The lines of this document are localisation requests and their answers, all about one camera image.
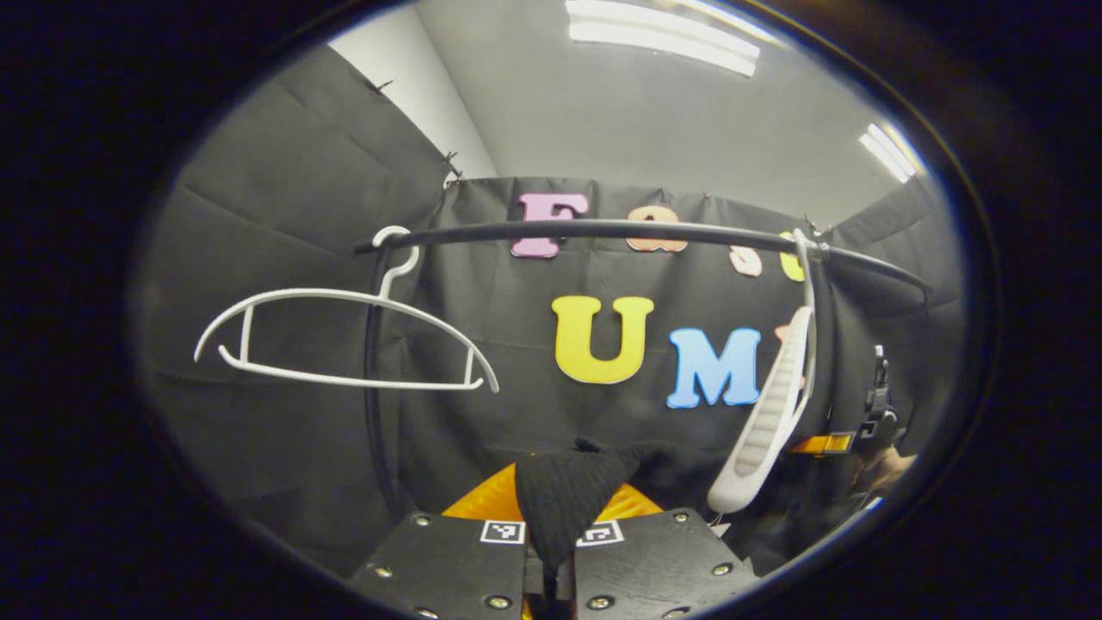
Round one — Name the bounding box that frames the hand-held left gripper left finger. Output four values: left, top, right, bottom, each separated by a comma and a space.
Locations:
349, 463, 528, 620

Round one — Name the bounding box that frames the black backdrop cloth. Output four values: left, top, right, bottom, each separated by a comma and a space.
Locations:
142, 43, 965, 578

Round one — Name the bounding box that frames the black clothes rack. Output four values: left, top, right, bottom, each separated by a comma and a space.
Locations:
353, 218, 935, 518

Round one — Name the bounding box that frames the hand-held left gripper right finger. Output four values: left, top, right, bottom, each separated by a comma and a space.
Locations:
573, 482, 763, 620

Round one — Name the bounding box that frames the large ceiling light panel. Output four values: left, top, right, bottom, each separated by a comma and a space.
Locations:
564, 0, 763, 77

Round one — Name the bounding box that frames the white plastic hanger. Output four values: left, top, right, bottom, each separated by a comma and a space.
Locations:
194, 226, 500, 394

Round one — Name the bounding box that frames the white hanger with notched bar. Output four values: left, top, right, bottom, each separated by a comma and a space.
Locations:
706, 228, 819, 515

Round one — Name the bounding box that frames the black knit jacket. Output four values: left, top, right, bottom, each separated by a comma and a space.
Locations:
515, 437, 862, 578

